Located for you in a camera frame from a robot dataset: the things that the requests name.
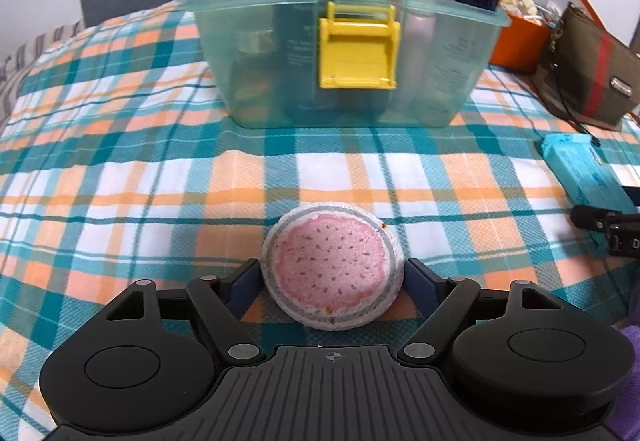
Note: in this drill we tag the olive pouch with red stripe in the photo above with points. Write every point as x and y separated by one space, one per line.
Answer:
585 75

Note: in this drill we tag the clear green plastic storage box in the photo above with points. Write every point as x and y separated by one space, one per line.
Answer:
241 49

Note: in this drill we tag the orange cardboard box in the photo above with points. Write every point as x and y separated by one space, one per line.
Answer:
520 44

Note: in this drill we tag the dark blue bottle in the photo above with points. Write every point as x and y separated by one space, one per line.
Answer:
296 32

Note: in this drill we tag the pink white round sponge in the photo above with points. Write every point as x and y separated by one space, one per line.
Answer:
332 266

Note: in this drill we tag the purple fuzzy cloth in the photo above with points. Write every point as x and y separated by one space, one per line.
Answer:
625 421

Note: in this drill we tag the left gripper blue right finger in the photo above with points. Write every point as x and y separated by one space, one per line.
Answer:
445 305

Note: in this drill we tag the yellow box latch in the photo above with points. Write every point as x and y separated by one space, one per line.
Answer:
358 47

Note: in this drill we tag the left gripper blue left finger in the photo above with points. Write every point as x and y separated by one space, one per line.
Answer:
219 305

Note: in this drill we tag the teal wet wipes pack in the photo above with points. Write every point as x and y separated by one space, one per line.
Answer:
585 177

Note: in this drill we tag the white translucent bottle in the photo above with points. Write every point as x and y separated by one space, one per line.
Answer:
418 31

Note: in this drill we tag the cream scrunchie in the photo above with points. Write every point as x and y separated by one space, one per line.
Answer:
524 9

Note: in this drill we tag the plaid teal orange blanket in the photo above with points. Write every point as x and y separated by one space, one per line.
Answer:
120 162

